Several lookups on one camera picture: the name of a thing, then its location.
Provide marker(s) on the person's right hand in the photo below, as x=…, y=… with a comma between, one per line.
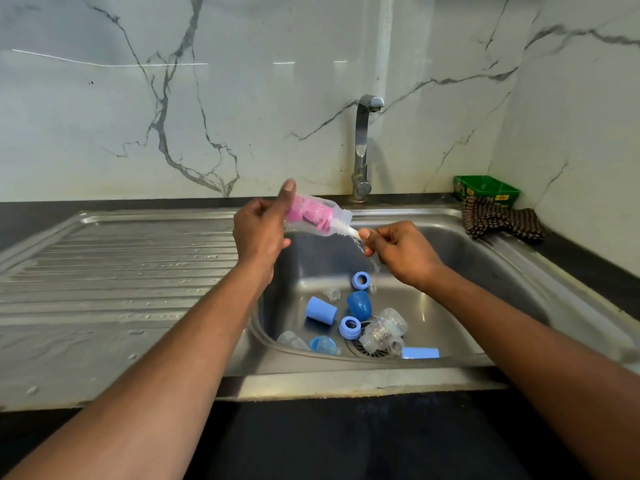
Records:
x=405, y=254

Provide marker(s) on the person's left hand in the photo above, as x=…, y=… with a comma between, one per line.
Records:
x=257, y=234

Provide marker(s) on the person's left thumb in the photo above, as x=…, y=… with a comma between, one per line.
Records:
x=284, y=200

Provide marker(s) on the person's right thumb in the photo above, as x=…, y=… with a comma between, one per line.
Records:
x=369, y=234

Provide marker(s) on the pink bottle brush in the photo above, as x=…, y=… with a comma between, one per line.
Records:
x=310, y=213

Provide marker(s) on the clear baby bottle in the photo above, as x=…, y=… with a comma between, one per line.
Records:
x=339, y=215
x=382, y=332

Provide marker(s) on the person's left forearm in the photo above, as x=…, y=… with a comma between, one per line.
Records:
x=150, y=389

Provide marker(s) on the person's right forearm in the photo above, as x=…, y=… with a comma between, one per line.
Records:
x=545, y=374

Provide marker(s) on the dark blue dome cap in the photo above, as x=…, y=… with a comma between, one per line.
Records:
x=360, y=304

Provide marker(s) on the chrome faucet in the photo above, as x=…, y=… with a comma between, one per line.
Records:
x=361, y=144

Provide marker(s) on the light blue cylindrical cap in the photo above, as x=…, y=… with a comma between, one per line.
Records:
x=321, y=310
x=420, y=353

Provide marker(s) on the metal sink drain strainer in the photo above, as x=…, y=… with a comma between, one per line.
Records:
x=354, y=348

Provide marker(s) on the green plastic box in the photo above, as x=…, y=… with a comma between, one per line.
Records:
x=487, y=187

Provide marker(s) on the brown checked cloth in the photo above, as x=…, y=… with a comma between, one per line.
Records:
x=500, y=219

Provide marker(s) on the stainless steel sink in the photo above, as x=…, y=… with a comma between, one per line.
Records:
x=125, y=294

